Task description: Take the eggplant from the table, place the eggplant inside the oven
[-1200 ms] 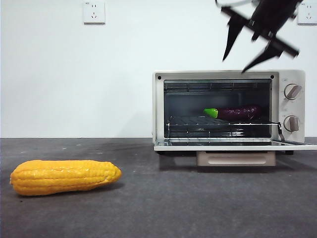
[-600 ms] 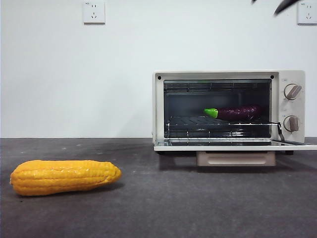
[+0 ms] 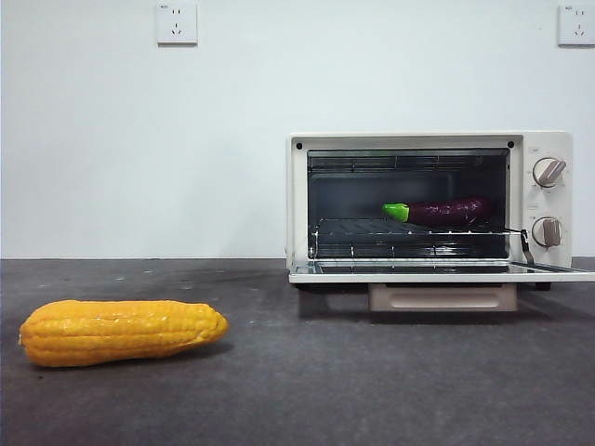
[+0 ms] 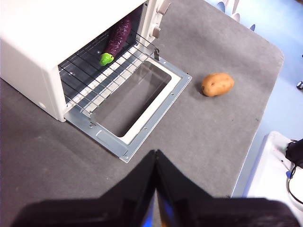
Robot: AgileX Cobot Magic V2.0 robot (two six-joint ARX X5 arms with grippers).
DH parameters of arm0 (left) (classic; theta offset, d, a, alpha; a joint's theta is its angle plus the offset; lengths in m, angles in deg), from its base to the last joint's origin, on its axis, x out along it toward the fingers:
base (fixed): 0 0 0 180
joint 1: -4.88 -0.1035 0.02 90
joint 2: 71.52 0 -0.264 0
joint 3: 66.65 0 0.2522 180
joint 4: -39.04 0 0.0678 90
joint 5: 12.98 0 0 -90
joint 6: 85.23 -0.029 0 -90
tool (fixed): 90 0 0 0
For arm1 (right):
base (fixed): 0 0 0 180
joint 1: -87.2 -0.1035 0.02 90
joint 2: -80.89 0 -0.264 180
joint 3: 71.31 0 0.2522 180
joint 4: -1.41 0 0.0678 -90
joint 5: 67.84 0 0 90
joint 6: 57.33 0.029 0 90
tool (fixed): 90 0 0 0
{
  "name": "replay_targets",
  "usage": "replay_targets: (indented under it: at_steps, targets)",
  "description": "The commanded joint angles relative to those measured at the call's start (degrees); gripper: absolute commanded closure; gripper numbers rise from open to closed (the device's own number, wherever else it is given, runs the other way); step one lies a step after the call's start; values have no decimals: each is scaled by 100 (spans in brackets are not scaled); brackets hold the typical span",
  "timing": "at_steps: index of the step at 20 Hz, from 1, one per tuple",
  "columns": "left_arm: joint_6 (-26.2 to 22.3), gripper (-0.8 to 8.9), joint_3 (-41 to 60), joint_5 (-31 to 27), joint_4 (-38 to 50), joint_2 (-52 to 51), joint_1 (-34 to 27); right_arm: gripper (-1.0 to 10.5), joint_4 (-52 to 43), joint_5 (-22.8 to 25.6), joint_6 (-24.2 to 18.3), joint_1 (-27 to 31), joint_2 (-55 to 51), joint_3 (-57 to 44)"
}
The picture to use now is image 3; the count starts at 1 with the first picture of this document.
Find wire heater guard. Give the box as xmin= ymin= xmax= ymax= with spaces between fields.
xmin=307 ymin=154 xmax=508 ymax=176

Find glass oven door beige handle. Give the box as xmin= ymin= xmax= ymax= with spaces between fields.
xmin=288 ymin=259 xmax=595 ymax=313

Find beige timer knob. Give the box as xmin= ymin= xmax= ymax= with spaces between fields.
xmin=532 ymin=216 xmax=564 ymax=247

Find white toaster oven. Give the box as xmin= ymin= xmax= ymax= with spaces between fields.
xmin=286 ymin=130 xmax=574 ymax=292

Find yellow corn cob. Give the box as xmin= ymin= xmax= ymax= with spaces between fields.
xmin=18 ymin=299 xmax=230 ymax=369

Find white wall socket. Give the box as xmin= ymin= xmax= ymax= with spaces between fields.
xmin=156 ymin=2 xmax=199 ymax=46
xmin=557 ymin=3 xmax=595 ymax=46

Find beige temperature knob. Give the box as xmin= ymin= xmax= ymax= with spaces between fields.
xmin=532 ymin=157 xmax=568 ymax=189

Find purple eggplant green stem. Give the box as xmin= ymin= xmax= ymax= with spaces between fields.
xmin=381 ymin=195 xmax=493 ymax=229

